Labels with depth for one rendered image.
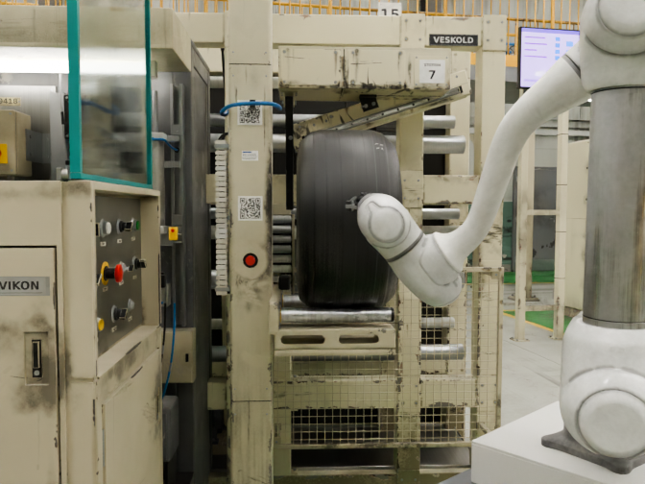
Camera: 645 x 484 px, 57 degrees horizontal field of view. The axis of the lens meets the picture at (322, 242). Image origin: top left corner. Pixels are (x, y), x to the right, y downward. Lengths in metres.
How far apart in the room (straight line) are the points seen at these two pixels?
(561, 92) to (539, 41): 4.84
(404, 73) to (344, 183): 0.65
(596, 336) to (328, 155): 0.95
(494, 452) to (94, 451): 0.78
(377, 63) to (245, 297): 0.93
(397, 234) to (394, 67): 1.06
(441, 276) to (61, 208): 0.76
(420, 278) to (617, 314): 0.42
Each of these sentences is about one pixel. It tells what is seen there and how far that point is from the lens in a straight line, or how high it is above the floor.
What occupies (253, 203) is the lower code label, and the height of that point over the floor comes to 1.24.
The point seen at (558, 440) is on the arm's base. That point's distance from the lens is 1.34.
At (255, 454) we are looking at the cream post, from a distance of 2.00.
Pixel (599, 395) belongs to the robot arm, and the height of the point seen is 0.94.
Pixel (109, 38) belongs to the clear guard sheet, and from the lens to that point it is 1.43.
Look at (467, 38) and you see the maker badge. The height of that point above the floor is 1.90.
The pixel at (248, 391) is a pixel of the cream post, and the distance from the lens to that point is 1.94.
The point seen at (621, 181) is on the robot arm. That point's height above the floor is 1.26.
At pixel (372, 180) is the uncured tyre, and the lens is 1.68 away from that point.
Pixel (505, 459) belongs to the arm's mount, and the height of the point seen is 0.72.
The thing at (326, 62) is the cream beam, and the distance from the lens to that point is 2.17.
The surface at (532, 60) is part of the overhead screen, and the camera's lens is 5.99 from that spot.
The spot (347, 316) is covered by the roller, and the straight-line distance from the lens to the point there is 1.80.
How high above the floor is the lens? 1.21
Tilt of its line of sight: 3 degrees down
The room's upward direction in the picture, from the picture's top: straight up
